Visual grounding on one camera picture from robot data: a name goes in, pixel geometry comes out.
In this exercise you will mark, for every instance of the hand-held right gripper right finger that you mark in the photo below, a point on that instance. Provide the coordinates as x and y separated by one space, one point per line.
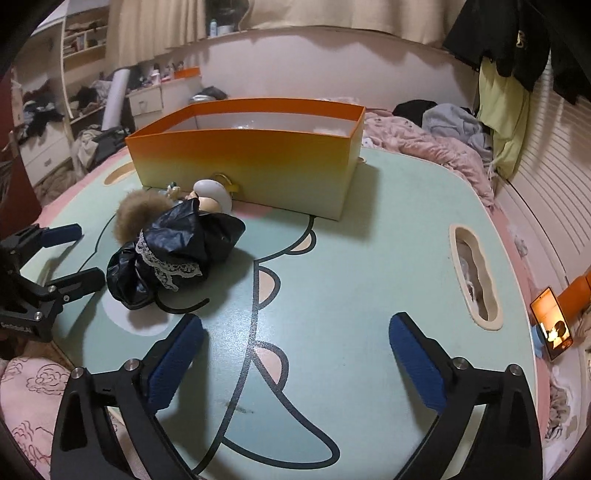
415 364

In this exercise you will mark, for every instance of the orange cardboard box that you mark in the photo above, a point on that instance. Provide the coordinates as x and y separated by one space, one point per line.
240 157

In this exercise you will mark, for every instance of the pink bed sheet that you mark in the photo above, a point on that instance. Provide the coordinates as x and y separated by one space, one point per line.
517 258

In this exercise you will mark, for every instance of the brown fur pompom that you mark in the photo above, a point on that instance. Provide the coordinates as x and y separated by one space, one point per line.
138 214

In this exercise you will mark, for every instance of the dark grey bundle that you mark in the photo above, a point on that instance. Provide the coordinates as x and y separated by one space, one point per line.
207 94

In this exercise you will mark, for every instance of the grey crumpled garment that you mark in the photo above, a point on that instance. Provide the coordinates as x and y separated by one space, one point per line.
450 120

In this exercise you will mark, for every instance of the white open shelf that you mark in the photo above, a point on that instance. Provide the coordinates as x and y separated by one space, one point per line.
65 83

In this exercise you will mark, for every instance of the smartphone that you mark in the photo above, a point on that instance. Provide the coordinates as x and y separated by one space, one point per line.
551 318

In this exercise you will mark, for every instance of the yellow hanging garment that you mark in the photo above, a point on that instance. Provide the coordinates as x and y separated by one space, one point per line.
503 120

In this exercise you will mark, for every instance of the cream curtain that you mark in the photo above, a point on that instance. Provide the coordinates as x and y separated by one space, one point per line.
346 14
157 27

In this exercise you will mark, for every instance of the person's left forearm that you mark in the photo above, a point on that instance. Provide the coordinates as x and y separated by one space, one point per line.
27 415

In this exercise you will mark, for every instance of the white louvered wardrobe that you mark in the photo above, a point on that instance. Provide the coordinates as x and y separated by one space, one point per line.
549 184

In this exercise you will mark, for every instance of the white rolled tube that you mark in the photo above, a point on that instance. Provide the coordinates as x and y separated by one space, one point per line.
115 99

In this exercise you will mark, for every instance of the black crumpled cloth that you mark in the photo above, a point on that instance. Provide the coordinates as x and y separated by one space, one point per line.
411 110

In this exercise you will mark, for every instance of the pink floral quilt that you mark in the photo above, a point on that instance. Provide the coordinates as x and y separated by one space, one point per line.
429 147

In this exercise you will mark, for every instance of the blue phone stand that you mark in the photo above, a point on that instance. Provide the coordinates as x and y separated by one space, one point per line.
540 344

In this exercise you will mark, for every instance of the pile of dark clothes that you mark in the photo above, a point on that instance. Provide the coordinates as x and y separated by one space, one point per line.
41 115

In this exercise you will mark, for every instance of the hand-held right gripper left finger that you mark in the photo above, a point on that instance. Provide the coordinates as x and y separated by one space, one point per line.
175 364

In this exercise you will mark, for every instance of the white drawer unit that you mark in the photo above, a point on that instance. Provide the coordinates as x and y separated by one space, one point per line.
46 157

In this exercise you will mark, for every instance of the green white bottle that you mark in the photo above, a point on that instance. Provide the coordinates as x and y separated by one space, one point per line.
213 27

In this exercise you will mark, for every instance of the black jacket gold emblem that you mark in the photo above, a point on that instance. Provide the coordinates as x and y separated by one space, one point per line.
498 27

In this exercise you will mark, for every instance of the white jar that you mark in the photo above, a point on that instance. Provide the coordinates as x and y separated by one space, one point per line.
225 30

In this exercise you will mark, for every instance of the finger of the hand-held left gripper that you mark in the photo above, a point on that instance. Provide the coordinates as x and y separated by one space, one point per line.
60 234
78 282

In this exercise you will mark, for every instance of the cream bedside cabinet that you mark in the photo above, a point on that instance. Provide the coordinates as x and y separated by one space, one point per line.
157 97

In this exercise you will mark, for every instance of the heap of crumpled laundry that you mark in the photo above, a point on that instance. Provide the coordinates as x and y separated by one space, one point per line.
92 147

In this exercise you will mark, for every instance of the orange storage box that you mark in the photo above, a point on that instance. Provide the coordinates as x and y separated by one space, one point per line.
579 300

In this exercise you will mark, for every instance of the doll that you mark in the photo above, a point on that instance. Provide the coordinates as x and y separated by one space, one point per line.
184 240

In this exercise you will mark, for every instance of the orange tray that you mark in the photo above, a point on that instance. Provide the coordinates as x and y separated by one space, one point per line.
187 73

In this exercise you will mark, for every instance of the black hanging garment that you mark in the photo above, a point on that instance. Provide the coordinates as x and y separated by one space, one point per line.
572 55

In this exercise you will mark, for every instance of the small green white trinket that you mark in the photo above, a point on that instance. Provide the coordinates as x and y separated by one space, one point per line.
174 190

